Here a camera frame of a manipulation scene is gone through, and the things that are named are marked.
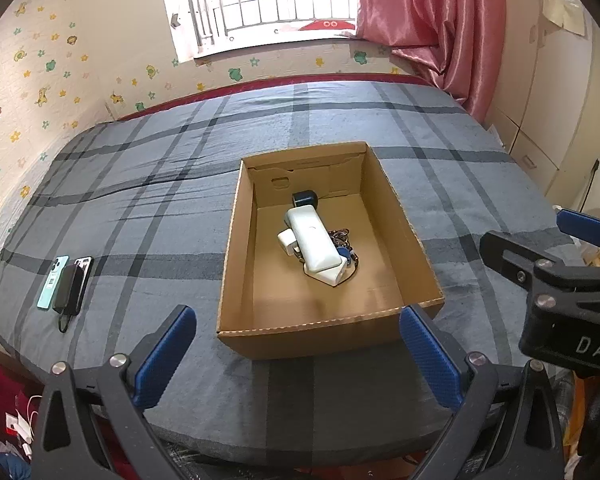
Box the pink curtain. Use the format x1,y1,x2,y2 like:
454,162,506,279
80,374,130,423
352,0,497,122

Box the white power bank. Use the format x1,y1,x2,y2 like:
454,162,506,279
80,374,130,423
284,206,345,277

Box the brown cardboard box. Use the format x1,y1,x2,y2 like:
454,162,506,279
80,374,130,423
216,141,446,361

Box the black round jar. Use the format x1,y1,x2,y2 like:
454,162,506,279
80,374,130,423
292,189,321,210

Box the large white charger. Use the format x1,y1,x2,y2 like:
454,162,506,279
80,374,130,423
304,260,349,289

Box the red cloth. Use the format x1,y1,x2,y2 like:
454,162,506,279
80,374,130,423
0,352,47,461

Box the phone with pale case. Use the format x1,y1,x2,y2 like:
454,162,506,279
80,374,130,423
72,256,95,317

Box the white plugs and papers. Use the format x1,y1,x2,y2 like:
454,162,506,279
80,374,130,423
4,394,44,457

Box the small white charger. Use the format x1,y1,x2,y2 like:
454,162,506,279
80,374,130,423
277,229,302,257

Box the cream cabinet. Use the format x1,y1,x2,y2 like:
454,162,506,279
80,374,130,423
484,0,600,212

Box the teal phone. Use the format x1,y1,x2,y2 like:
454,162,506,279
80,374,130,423
36,255,70,311

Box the black power bank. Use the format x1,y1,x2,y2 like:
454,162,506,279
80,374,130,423
52,264,84,316

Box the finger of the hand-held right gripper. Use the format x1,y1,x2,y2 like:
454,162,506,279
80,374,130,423
555,207,600,261
480,230,600,295

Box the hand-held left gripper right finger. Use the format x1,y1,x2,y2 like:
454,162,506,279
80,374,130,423
399,304,566,480

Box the dark cable bundle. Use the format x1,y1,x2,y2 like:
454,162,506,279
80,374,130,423
329,229,360,282

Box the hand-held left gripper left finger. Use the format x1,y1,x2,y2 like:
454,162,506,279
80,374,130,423
41,305,197,480

